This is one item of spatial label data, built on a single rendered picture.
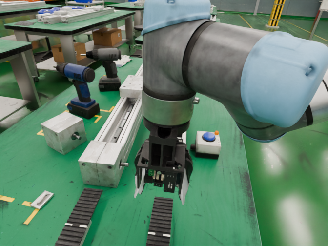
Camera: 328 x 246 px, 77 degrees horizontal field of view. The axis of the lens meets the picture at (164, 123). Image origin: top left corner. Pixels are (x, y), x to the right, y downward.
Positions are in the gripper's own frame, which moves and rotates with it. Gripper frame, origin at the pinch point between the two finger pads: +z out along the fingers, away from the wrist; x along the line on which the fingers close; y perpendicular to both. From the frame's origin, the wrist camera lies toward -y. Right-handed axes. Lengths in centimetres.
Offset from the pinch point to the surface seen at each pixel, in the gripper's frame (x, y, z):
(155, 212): -0.9, -1.6, 10.7
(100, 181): -18.2, -9.5, 11.9
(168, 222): 2.4, 0.8, 10.3
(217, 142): 16.3, -28.8, 7.4
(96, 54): -42, -71, -5
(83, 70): -36, -45, -7
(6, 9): -313, -344, 17
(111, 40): -144, -381, 61
